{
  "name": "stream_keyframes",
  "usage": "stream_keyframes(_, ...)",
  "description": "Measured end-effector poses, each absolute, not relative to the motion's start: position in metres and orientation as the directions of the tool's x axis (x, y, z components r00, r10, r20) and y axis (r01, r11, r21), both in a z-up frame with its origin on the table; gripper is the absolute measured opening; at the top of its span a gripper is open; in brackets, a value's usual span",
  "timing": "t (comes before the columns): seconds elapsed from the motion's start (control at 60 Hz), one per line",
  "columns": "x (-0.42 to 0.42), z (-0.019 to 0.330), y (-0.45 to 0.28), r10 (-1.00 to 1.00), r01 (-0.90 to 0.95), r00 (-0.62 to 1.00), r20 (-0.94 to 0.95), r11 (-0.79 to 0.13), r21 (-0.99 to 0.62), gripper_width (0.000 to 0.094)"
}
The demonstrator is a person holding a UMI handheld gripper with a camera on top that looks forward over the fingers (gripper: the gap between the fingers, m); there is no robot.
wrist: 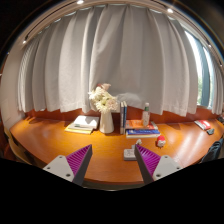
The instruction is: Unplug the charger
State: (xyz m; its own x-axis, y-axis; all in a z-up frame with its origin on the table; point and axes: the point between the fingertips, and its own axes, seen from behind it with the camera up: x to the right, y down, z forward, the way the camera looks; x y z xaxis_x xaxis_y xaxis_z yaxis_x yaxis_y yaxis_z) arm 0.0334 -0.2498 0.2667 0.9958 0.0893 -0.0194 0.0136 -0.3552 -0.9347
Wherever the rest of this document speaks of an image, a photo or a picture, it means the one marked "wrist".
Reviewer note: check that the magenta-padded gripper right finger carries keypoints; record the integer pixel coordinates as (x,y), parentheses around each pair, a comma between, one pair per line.
(165,166)

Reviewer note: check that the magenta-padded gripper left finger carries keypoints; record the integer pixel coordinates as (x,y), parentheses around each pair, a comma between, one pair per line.
(61,167)

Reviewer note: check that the red and white charger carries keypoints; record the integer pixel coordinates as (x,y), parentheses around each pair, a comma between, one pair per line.
(161,141)

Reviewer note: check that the grey power strip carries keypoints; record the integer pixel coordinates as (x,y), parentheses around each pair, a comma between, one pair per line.
(129,154)

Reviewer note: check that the blue flat book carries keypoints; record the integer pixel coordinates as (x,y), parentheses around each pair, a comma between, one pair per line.
(143,132)

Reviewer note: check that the yellow flat book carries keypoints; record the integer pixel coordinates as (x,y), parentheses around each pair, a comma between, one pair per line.
(78,130)

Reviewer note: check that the red flat book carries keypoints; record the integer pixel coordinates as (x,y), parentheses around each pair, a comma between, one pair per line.
(154,126)

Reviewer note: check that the wooden chair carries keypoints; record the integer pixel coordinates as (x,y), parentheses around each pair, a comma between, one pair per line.
(16,146)

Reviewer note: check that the dark bag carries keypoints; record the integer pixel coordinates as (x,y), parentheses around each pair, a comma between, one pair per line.
(213,151)

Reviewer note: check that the orange flat book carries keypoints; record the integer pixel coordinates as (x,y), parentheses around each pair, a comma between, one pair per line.
(135,124)

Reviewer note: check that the clear bottle green cap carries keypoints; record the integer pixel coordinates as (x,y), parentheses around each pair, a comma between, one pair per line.
(146,116)

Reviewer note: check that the red booklet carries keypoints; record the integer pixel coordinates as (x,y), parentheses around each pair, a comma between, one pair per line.
(203,124)

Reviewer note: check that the small dark object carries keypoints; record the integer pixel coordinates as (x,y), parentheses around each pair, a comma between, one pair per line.
(210,131)

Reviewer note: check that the white ceramic vase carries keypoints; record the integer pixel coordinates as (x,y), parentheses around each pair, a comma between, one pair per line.
(106,123)

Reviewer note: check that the grey standing book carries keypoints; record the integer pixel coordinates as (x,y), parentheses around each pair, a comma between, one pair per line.
(121,118)

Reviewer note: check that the blue standing book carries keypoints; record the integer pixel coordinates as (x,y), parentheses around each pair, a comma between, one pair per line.
(125,115)

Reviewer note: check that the glass window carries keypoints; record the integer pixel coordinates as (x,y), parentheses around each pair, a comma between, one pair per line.
(203,73)

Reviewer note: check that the white curtain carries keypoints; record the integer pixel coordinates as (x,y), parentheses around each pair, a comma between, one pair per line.
(133,60)

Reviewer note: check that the ceiling spot lights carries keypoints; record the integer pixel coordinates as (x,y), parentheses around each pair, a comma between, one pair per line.
(80,1)

